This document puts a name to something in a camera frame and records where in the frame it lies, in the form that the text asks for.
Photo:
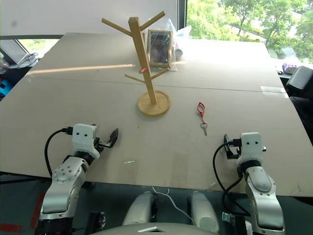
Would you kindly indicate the wooden picture frame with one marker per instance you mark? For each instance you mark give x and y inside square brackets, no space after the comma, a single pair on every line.
[159,49]

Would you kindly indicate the silver right robot leg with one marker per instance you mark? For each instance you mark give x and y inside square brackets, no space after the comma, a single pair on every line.
[205,211]

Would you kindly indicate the metal bracket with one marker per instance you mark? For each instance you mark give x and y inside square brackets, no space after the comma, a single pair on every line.
[227,217]

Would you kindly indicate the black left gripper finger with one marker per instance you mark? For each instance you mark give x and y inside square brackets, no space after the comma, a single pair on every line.
[112,142]
[116,134]

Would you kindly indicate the black office chair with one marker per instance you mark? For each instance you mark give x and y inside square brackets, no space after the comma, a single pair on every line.
[301,79]

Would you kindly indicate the purple object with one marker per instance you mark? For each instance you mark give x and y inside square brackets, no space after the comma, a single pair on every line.
[289,67]

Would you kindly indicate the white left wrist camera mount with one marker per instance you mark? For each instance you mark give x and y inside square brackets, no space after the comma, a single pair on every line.
[83,137]

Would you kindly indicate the clear plastic bag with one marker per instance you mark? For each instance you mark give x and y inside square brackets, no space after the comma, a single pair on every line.
[180,36]

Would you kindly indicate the dark window frame post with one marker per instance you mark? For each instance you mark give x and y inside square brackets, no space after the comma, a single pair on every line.
[182,12]

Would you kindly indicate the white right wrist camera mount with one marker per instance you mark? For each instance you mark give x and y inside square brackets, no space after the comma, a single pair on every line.
[250,147]

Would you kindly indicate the blue plastic object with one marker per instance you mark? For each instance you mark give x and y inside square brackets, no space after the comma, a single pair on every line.
[4,87]

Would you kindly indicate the small red and silver tag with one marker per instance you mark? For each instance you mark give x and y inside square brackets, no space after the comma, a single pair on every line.
[142,70]

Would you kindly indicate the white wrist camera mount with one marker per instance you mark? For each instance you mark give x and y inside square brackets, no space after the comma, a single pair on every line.
[83,137]
[250,147]

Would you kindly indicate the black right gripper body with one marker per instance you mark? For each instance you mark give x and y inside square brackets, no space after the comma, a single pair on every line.
[233,150]

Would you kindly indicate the clear tape strip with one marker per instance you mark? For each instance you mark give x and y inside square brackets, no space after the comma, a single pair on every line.
[272,89]

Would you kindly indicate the small clear tape piece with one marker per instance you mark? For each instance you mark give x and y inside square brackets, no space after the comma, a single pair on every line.
[128,161]

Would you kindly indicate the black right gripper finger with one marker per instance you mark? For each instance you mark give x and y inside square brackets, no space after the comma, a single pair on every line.
[226,140]

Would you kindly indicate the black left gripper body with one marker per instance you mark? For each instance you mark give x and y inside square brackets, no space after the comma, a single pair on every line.
[98,145]

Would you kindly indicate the wooden tree-shaped hanging rack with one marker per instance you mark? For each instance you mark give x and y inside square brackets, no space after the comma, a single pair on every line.
[144,61]

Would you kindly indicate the silver robot torso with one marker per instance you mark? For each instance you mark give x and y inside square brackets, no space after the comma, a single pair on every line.
[151,229]

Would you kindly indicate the silver key with red carabiner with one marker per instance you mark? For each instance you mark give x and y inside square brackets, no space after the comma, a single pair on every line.
[204,127]

